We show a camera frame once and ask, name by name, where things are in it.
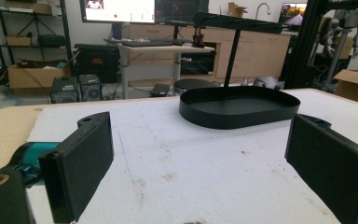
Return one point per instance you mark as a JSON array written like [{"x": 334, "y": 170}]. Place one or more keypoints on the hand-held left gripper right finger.
[{"x": 332, "y": 168}]

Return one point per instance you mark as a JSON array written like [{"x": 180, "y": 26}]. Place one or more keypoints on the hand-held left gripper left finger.
[{"x": 74, "y": 168}]

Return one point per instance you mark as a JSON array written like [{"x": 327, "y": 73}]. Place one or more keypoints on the black two-tier tray stand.
[{"x": 239, "y": 109}]

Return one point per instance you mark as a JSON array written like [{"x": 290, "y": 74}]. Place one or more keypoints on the black computer tower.
[
  {"x": 64, "y": 90},
  {"x": 90, "y": 87}
]

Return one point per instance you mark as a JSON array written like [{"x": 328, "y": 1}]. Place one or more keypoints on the large open cardboard box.
[{"x": 32, "y": 77}]

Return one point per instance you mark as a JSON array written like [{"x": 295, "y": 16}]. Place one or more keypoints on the grey plastic cover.
[{"x": 268, "y": 82}]

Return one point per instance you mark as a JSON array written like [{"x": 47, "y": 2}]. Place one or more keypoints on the black equipment case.
[{"x": 98, "y": 63}]

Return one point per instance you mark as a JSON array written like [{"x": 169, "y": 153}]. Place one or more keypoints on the flat black box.
[{"x": 160, "y": 90}]

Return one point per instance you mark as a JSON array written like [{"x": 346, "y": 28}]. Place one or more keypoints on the grey metal stand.
[{"x": 338, "y": 46}]

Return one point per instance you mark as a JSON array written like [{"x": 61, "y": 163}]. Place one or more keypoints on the white foam mat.
[{"x": 199, "y": 174}]

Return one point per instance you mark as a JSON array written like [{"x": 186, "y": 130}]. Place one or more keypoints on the black bag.
[{"x": 51, "y": 40}]

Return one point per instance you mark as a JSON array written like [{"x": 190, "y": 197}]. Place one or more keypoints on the light wooden cabinet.
[{"x": 258, "y": 53}]

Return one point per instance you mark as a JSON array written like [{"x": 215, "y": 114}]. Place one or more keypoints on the small closed cardboard box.
[{"x": 18, "y": 40}]

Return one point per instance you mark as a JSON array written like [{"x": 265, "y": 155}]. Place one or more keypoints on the black metal shelf rack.
[{"x": 64, "y": 28}]

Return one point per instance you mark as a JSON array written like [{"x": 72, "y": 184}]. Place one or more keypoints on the black keyboard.
[{"x": 150, "y": 43}]

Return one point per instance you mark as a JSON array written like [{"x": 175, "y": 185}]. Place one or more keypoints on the white standing desk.
[{"x": 167, "y": 48}]

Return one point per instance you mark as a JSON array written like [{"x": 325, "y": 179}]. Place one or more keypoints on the monitor with purple picture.
[{"x": 292, "y": 14}]

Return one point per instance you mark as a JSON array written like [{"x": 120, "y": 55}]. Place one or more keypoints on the monitor with white screen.
[{"x": 121, "y": 11}]

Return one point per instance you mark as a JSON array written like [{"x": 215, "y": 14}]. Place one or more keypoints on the flat cardboard box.
[{"x": 28, "y": 6}]

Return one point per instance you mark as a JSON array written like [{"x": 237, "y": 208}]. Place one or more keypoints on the silver gooseneck faucet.
[{"x": 261, "y": 7}]

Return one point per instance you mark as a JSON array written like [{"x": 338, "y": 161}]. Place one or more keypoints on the red and black device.
[{"x": 198, "y": 39}]

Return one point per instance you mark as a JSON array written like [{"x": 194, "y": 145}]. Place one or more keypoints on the small open cardboard box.
[{"x": 236, "y": 10}]

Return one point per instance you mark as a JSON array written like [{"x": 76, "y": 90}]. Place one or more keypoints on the monitor with dark screen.
[{"x": 180, "y": 11}]

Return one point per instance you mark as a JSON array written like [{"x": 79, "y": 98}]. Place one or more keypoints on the black aluminium frame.
[{"x": 303, "y": 46}]

